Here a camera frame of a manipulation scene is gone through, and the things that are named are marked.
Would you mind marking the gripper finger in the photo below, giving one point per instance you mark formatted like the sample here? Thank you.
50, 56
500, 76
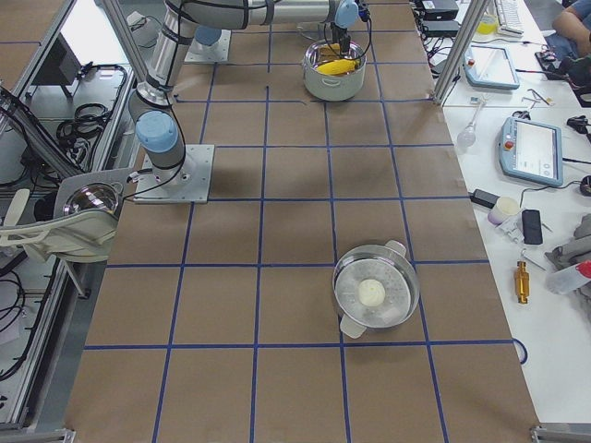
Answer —
345, 39
334, 34

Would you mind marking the yellow corn cob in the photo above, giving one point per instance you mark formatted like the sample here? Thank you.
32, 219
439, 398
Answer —
338, 67

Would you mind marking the person forearm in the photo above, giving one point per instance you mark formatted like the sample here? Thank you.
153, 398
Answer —
573, 22

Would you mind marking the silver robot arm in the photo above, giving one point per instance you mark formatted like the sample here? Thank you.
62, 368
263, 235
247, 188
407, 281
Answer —
205, 37
231, 103

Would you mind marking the light green electric pot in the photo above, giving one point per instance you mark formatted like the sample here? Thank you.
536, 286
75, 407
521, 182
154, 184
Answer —
332, 88

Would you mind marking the steel steamer pot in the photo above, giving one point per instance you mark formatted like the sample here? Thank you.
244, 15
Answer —
386, 263

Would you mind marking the far blue teach pendant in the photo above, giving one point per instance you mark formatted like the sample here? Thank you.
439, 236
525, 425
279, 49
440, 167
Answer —
490, 67

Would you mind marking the blue teach pendant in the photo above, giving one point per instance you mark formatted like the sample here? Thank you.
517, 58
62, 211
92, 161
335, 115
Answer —
531, 151
490, 67

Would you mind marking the black scissors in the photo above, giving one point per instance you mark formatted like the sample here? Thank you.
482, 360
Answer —
522, 114

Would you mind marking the black power adapter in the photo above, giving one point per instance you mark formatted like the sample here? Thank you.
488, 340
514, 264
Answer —
483, 198

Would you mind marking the near blue teach pendant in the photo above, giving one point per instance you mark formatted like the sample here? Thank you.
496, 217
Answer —
531, 151

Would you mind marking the white paper cup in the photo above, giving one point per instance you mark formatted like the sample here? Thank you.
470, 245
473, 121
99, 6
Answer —
503, 209

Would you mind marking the white steamed bun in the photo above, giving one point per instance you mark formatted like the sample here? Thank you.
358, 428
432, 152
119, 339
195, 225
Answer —
371, 292

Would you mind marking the black phone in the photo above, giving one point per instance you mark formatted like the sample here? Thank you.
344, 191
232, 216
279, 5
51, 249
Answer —
532, 227

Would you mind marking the steel bowl with food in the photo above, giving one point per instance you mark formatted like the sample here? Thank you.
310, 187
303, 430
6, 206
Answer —
100, 196

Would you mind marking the gold brass fitting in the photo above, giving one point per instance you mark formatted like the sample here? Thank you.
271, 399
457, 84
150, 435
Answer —
521, 282

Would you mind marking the grey cloth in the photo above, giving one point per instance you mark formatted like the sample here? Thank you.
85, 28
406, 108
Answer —
576, 251

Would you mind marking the white plastic rice paddle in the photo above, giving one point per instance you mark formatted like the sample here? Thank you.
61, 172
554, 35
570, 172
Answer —
16, 207

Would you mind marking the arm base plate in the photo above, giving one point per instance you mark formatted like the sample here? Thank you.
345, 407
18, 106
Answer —
216, 54
191, 184

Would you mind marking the aluminium frame post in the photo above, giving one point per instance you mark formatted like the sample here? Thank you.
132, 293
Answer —
472, 16

